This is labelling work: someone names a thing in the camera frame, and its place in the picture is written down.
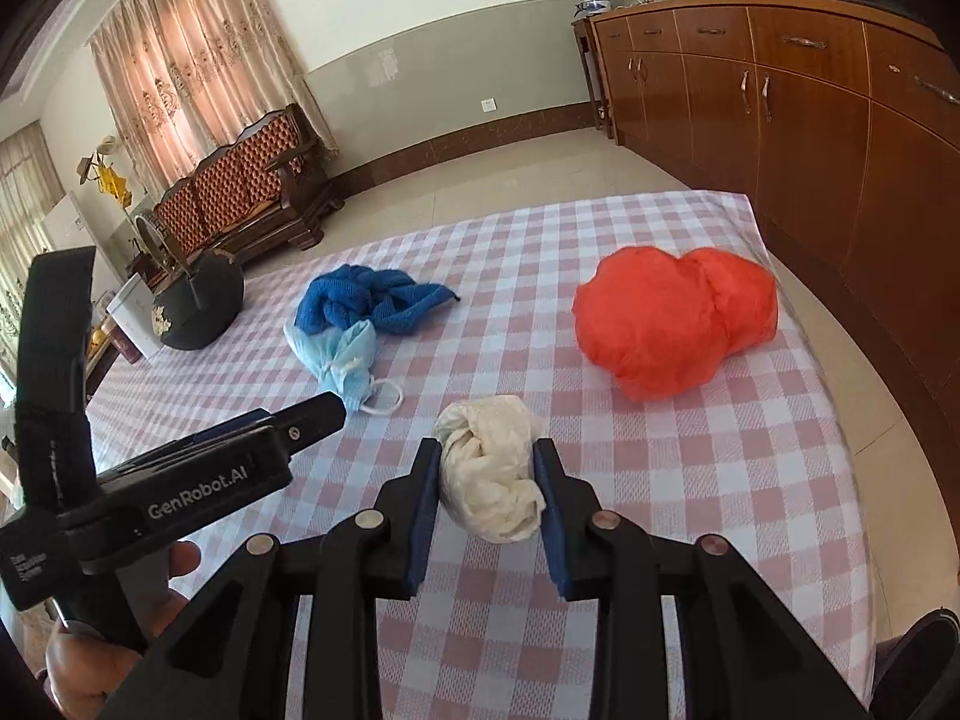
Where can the wooden sofa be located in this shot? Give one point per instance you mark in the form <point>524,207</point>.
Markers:
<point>247,187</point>

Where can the cream cloth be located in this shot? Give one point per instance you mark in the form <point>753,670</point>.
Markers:
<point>487,465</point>

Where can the red plastic bag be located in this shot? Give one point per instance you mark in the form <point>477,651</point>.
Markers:
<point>660,322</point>

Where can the pink checked tablecloth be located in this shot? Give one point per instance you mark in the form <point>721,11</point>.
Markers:
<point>675,480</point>

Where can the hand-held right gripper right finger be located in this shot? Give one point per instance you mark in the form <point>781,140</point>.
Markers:
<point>555,525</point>

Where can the beige window curtain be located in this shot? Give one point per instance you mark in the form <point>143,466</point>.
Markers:
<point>26,240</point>

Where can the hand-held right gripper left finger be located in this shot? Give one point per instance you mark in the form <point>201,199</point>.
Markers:
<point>424,517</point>

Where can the brown wooden cabinet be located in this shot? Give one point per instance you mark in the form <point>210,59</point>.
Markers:
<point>810,127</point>

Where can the light blue face mask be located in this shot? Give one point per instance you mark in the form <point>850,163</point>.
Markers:
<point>337,356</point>

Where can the white box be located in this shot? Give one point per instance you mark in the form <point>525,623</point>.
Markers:
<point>135,311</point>

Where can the black round bin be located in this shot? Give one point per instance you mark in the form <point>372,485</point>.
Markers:
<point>930,660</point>

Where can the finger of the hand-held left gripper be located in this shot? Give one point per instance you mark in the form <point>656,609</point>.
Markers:
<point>319,414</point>
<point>217,431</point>

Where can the beige patterned curtain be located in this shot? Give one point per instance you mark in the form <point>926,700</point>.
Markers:
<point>202,75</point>

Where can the dark red box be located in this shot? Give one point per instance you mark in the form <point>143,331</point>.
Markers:
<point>118,341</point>

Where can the small wooden side table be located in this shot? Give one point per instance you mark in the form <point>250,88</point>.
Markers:
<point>592,75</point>

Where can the person's left hand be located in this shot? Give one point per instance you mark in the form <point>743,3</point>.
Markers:
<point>82,667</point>

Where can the white refrigerator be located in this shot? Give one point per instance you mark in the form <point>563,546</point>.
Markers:
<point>71,229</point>

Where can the blue cloth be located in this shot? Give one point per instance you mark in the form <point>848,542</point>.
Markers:
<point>352,296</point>

